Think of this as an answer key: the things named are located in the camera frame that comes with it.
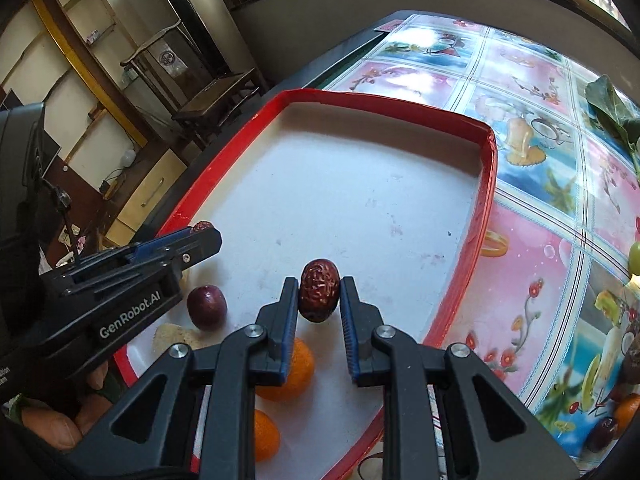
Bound red date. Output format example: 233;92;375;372
191;220;214;233
297;259;341;323

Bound dark red plum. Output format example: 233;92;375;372
186;285;228;332

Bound orange mandarin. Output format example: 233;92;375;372
614;392;640;438
254;410;280;463
256;338;316;402

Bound orange mandarin front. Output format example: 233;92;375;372
256;338;316;402

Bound pale cake piece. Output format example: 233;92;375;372
152;323;209;356

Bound person left hand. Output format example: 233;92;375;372
20;361;113;452

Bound wooden cabinet drawer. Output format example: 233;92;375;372
101;150;186;247

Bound dark wooden chair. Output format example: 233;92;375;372
120;22;265;150

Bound red rimmed white tray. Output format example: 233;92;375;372
113;88;499;480

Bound floral plastic tablecloth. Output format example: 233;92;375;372
328;14;639;471

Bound green grape on table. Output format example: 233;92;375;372
628;242;640;276

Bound large green leaf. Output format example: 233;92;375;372
585;75;639;176

